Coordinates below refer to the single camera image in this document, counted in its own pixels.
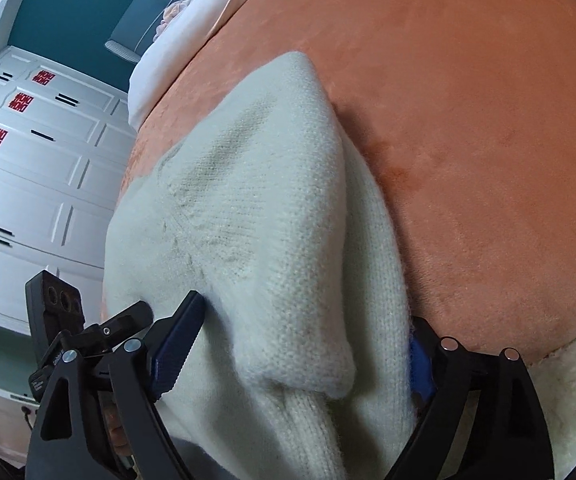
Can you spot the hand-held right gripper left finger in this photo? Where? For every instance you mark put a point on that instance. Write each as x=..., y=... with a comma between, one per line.
x=178, y=345

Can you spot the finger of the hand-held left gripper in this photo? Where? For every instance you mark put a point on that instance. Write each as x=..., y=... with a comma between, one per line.
x=125, y=320

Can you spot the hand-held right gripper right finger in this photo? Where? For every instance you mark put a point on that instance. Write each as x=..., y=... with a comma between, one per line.
x=422, y=365

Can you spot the cream knit cardigan red buttons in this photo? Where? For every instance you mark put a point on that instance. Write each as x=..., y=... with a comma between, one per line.
x=268, y=240

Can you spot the person's left hand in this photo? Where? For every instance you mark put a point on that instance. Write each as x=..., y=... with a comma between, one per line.
x=118, y=430

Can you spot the white wardrobe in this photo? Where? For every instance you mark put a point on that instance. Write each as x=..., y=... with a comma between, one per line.
x=38, y=200

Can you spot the white fluffy rug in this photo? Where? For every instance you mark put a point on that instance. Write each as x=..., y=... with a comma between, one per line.
x=573, y=400

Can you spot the orange plush blanket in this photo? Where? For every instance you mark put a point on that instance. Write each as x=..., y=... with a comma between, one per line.
x=468, y=135

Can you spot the pink ruffled pillow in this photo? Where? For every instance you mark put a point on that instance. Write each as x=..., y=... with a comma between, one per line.
x=170, y=20

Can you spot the pale pink quilt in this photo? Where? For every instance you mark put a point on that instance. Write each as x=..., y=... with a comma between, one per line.
x=193, y=20

